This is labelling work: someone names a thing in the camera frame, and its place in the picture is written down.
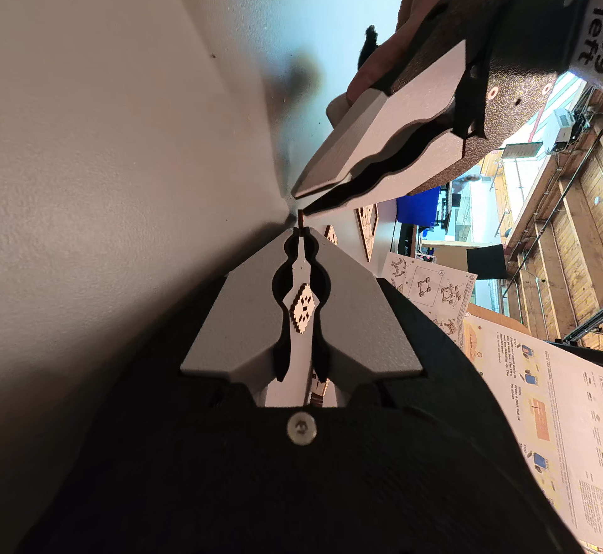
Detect blue plastic container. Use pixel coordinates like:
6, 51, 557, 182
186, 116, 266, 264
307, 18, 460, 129
397, 187, 442, 231

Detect grey desk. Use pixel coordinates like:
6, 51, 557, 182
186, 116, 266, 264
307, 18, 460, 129
0, 0, 407, 554

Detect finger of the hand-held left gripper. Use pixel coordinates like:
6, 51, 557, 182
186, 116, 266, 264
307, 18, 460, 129
291, 40, 467, 200
303, 131, 466, 215

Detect wooden tower model spire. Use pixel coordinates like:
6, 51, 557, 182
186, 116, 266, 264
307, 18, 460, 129
306, 369, 330, 408

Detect toothed-edge square wooden plate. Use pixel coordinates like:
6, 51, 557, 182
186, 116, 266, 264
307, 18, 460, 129
290, 283, 317, 334

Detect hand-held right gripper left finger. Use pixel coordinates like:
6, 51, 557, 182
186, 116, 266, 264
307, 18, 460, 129
180, 228, 301, 405

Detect wooden sheet with square hole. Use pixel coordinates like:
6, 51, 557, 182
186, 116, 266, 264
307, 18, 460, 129
355, 204, 379, 263

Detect folded assembly leaflet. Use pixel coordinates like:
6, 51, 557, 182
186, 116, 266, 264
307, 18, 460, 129
381, 252, 478, 353

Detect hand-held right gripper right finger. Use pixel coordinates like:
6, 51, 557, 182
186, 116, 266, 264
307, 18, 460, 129
304, 227, 423, 405

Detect printed instruction poster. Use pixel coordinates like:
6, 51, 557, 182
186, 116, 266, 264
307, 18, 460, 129
463, 314, 603, 551

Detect cardboard backing board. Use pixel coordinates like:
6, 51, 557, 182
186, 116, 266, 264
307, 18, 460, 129
465, 302, 531, 336

